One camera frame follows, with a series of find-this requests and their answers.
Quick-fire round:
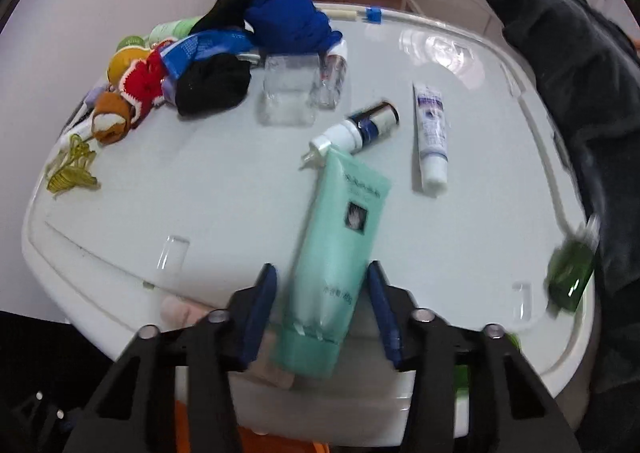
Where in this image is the green bottle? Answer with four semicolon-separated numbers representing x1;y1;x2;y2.
545;216;601;311

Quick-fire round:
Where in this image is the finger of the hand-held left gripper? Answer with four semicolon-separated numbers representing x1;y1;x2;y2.
10;383;81;453

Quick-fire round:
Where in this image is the dark blue spray bottle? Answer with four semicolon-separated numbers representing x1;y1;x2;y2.
300;102;401;169

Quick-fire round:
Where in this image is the black sock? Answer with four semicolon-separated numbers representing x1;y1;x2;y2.
175;53;252;116

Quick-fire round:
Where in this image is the blue packet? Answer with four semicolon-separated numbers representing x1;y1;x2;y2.
160;29;256;79

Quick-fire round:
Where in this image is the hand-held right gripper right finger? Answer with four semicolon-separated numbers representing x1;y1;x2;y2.
365;260;583;453

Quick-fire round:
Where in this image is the yellow-green hair clip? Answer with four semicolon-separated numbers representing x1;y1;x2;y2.
46;133;101;194

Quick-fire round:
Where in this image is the dark coat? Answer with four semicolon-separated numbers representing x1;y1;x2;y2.
457;0;640;394

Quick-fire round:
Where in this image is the red knitted doll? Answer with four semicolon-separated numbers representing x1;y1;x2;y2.
120;46;173;124

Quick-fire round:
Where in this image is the brown knitted doll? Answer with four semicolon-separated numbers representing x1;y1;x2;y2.
90;90;136;144

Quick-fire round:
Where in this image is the clear spray bottle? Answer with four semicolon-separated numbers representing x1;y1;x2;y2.
312;40;349;109

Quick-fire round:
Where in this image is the blue cloth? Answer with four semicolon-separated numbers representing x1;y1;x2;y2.
243;0;343;56

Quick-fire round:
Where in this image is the light green tube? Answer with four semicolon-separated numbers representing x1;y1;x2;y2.
148;16;206;46

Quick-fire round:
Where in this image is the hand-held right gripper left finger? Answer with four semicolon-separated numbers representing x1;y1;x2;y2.
62;263;279;453

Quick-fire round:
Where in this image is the purple small item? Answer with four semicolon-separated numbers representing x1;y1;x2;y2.
82;86;108;109

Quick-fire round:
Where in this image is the white tube with blue label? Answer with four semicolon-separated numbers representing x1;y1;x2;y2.
412;82;449;194

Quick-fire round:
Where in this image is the teal cream tube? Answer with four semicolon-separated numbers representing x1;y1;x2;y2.
270;146;393;380

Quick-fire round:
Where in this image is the clear plastic box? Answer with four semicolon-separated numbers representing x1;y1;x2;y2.
257;53;321;126

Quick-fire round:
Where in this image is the black cloth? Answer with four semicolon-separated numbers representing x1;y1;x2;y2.
190;0;262;34

